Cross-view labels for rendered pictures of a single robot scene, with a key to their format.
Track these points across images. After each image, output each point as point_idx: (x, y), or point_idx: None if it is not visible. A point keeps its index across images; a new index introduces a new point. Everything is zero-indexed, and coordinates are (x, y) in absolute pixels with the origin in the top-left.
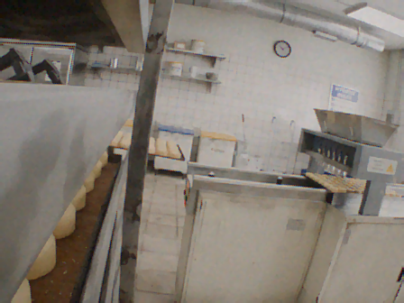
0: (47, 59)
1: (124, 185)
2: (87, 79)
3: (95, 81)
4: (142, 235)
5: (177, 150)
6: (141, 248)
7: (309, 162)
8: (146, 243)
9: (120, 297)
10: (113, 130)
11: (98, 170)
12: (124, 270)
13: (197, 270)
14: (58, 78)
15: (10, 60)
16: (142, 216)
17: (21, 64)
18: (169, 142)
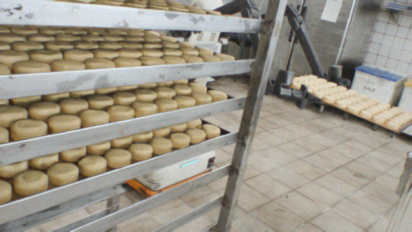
0: (290, 4)
1: (393, 158)
2: (380, 24)
3: (389, 27)
4: (378, 216)
5: (400, 122)
6: (367, 228)
7: None
8: (378, 225)
9: (223, 200)
10: (150, 79)
11: (205, 103)
12: (230, 180)
13: None
14: (299, 25)
15: (239, 6)
16: (393, 198)
17: (248, 11)
18: (405, 113)
